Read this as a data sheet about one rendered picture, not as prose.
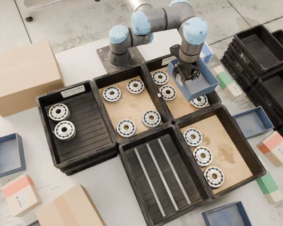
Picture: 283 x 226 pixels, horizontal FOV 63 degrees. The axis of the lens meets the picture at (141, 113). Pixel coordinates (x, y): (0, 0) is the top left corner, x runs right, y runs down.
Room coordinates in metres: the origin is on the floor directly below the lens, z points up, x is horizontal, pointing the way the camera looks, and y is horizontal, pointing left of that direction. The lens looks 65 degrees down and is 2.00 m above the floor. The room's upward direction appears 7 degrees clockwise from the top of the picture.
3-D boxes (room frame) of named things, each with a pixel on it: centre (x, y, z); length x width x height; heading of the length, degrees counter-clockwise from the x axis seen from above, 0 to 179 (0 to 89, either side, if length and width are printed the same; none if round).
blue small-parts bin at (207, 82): (0.65, -0.21, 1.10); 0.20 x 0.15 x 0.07; 34
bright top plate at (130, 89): (0.71, 0.05, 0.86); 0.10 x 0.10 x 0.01
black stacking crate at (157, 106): (0.57, 0.06, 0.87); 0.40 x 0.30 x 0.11; 30
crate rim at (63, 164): (0.42, 0.32, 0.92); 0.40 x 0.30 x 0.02; 30
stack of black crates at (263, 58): (1.40, -0.90, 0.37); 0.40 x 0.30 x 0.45; 33
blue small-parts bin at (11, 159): (0.25, 0.69, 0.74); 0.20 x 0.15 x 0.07; 26
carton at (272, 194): (0.30, -0.71, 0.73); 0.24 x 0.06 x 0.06; 27
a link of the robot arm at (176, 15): (0.66, -0.08, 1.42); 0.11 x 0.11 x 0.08; 24
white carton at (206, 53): (1.08, -0.31, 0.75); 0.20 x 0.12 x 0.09; 122
